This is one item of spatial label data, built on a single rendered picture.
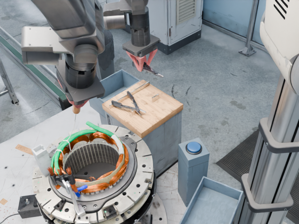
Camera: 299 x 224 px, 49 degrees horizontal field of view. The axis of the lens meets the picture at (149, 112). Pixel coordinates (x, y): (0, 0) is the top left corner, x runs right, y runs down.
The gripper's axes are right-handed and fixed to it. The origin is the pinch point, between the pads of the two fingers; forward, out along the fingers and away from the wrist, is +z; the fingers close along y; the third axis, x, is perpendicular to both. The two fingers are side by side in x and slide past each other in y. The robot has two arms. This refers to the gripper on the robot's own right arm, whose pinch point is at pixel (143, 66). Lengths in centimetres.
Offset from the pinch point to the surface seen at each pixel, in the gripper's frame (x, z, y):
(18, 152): -38, 40, 39
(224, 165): -5, 118, -68
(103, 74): -109, 87, -53
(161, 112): 10.2, 12.0, 2.3
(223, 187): 41.3, 12.7, 11.0
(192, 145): 25.6, 13.9, 4.7
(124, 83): -17.1, 18.6, -4.3
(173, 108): 11.5, 12.0, -1.8
